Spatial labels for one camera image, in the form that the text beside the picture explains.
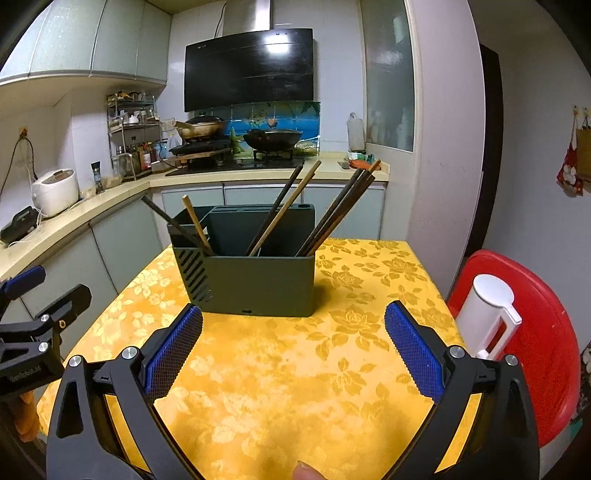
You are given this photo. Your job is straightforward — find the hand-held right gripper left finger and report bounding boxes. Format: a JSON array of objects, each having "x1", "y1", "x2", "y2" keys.
[{"x1": 46, "y1": 302, "x2": 205, "y2": 480}]

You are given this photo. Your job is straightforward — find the black sandwich maker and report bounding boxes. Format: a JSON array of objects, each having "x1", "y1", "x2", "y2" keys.
[{"x1": 0, "y1": 206, "x2": 40, "y2": 244}]

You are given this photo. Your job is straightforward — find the white rice cooker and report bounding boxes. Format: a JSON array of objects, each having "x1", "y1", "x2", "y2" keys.
[{"x1": 31, "y1": 168, "x2": 80, "y2": 219}]

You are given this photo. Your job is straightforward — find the white plastic pitcher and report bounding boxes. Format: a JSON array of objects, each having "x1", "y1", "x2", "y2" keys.
[{"x1": 455, "y1": 274, "x2": 523, "y2": 361}]

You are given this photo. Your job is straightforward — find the black glass cooktop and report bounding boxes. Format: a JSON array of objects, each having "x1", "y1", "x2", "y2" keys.
[{"x1": 165, "y1": 154, "x2": 305, "y2": 178}]

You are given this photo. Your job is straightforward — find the red plastic stool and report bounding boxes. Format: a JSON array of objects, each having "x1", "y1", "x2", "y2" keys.
[{"x1": 445, "y1": 249, "x2": 581, "y2": 448}]

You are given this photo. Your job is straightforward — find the yellow floral tablecloth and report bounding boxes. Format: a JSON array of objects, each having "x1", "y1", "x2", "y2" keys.
[{"x1": 36, "y1": 237, "x2": 467, "y2": 480}]

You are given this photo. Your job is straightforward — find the grey-green wall cabinets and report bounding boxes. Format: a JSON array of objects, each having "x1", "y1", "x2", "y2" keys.
[{"x1": 0, "y1": 0, "x2": 174, "y2": 88}]

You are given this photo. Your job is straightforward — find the dark green utensil holder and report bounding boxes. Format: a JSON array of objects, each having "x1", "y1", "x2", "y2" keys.
[{"x1": 167, "y1": 204, "x2": 317, "y2": 318}]

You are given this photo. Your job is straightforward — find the black power cable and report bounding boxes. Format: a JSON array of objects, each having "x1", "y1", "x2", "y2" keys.
[{"x1": 0, "y1": 128, "x2": 38, "y2": 199}]

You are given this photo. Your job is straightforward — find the black wok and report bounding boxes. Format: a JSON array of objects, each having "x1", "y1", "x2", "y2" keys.
[{"x1": 242, "y1": 129, "x2": 303, "y2": 152}]

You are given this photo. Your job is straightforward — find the metal spice rack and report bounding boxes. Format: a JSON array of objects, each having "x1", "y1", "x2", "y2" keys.
[{"x1": 106, "y1": 90, "x2": 162, "y2": 182}]

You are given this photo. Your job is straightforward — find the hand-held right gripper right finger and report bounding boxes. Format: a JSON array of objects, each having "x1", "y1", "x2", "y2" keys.
[{"x1": 384, "y1": 300, "x2": 541, "y2": 480}]

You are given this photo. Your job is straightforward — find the orange tray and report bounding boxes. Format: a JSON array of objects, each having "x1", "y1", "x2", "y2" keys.
[{"x1": 347, "y1": 152, "x2": 382, "y2": 171}]

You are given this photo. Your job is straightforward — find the black range hood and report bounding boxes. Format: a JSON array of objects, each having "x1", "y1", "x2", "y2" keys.
[{"x1": 184, "y1": 0, "x2": 315, "y2": 113}]

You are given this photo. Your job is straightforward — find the beige kitchen countertop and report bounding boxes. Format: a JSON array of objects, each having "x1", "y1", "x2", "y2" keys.
[{"x1": 0, "y1": 152, "x2": 391, "y2": 280}]

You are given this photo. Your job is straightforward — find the cloudy plastic bottle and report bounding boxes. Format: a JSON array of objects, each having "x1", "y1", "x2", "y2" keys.
[{"x1": 346, "y1": 112, "x2": 367, "y2": 152}]

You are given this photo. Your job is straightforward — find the tan hanging bag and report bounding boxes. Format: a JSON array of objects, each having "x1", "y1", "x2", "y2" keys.
[{"x1": 575, "y1": 108, "x2": 591, "y2": 183}]

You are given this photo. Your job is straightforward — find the grey-green base cabinets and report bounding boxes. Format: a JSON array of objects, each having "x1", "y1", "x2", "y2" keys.
[{"x1": 0, "y1": 182, "x2": 389, "y2": 324}]

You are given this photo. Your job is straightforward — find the person's right hand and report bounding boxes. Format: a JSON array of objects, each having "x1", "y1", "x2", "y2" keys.
[{"x1": 293, "y1": 460, "x2": 331, "y2": 480}]

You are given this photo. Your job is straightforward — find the dark wooden chopstick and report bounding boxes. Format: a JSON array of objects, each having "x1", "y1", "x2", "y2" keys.
[
  {"x1": 245, "y1": 160, "x2": 305, "y2": 257},
  {"x1": 141, "y1": 196, "x2": 206, "y2": 254},
  {"x1": 305, "y1": 172, "x2": 376, "y2": 257},
  {"x1": 295, "y1": 168, "x2": 363, "y2": 257}
]

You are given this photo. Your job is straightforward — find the red and white hanging pouch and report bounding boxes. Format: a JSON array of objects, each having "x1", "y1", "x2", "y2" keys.
[{"x1": 556, "y1": 105, "x2": 585, "y2": 197}]

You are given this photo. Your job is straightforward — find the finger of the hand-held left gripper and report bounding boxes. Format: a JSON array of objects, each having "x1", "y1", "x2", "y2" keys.
[
  {"x1": 0, "y1": 265, "x2": 47, "y2": 315},
  {"x1": 0, "y1": 284, "x2": 92, "y2": 356}
]

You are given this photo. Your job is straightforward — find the blue picture backsplash panel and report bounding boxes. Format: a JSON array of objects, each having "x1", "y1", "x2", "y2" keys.
[{"x1": 222, "y1": 102, "x2": 321, "y2": 151}]

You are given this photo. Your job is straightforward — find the person's left hand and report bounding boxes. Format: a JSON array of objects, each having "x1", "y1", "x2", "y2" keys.
[{"x1": 9, "y1": 390, "x2": 40, "y2": 444}]

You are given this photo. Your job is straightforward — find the golden pan with lid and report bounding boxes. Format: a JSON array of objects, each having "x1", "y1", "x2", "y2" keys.
[{"x1": 174, "y1": 115, "x2": 228, "y2": 140}]

